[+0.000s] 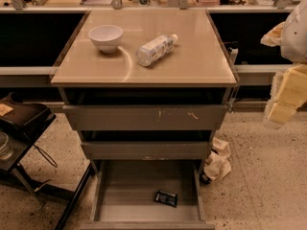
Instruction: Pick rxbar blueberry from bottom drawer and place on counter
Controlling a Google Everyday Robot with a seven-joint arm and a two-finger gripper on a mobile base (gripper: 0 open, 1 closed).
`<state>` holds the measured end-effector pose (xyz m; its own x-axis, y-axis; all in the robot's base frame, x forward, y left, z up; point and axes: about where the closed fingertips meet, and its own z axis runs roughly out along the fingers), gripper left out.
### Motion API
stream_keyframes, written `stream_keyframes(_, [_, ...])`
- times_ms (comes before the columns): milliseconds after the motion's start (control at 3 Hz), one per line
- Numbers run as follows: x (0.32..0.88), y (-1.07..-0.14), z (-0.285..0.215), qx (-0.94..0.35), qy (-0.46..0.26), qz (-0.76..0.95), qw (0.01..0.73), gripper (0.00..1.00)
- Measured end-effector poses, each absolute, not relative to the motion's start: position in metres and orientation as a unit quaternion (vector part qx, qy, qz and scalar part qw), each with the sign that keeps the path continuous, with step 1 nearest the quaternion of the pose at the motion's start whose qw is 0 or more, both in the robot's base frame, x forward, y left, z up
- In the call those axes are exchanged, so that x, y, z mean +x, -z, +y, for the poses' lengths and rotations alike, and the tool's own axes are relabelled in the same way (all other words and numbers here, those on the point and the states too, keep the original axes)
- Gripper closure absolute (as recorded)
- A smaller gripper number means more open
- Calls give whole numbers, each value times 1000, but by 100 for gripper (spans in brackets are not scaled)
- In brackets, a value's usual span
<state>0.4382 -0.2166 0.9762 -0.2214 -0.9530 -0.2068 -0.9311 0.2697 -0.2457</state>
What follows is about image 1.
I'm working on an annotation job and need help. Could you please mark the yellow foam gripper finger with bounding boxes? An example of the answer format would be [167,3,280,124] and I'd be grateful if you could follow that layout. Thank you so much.
[263,64,307,129]

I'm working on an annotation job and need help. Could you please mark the dark rxbar blueberry wrapper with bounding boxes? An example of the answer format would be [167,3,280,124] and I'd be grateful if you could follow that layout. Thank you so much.
[154,190,177,207]

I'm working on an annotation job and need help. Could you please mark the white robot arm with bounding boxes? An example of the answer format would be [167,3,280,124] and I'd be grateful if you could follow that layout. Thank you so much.
[260,0,307,129]

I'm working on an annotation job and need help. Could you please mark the grey drawer cabinet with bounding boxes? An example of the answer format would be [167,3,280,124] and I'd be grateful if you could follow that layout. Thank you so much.
[49,8,240,230]

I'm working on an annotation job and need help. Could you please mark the open bottom drawer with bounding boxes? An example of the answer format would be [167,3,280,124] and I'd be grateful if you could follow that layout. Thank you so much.
[81,160,215,230]

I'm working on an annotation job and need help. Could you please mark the grey middle drawer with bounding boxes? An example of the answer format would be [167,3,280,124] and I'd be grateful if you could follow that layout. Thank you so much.
[82,130,212,160]

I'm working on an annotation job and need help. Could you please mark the grey drawer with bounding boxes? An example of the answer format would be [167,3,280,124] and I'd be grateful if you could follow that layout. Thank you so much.
[82,130,212,160]
[63,104,226,131]

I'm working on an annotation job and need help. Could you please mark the grey top drawer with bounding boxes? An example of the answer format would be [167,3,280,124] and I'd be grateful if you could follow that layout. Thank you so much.
[63,104,226,131]

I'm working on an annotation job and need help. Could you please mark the small white bottle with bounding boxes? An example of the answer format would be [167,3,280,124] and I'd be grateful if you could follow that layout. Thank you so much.
[228,48,239,64]

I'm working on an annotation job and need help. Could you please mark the crumpled white paper bag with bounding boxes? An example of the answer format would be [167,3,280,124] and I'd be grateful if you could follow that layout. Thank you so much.
[203,138,231,181]

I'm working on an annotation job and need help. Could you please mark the clear plastic water bottle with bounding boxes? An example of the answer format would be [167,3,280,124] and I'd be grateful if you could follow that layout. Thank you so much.
[136,34,178,67]

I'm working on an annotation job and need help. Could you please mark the white ceramic bowl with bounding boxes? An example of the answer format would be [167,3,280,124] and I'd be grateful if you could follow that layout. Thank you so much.
[88,25,123,53]

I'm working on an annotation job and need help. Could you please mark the black side cart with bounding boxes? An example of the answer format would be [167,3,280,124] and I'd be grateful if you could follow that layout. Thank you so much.
[0,92,74,204]

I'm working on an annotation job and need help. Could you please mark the clear glass jar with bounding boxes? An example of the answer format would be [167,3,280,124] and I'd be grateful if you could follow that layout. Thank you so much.
[0,132,13,160]

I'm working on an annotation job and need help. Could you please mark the black cable loop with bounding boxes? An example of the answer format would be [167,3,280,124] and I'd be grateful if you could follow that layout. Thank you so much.
[32,143,59,169]

